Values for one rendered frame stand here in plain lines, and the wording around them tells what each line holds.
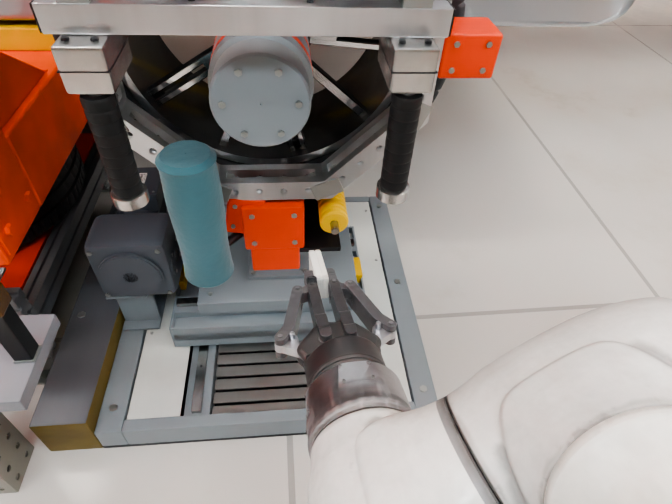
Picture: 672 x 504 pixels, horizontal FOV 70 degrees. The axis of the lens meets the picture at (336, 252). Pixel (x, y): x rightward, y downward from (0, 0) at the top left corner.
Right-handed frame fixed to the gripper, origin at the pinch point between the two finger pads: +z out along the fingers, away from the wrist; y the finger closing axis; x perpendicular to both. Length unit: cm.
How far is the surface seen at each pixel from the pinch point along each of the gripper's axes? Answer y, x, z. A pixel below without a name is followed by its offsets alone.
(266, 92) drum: 4.4, -19.9, 11.3
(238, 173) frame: 9.8, -0.5, 36.5
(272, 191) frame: 3.9, 1.8, 32.3
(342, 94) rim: -10.2, -13.9, 37.7
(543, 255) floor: -89, 52, 78
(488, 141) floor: -99, 32, 148
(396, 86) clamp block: -9.3, -21.9, 1.8
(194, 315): 25, 43, 53
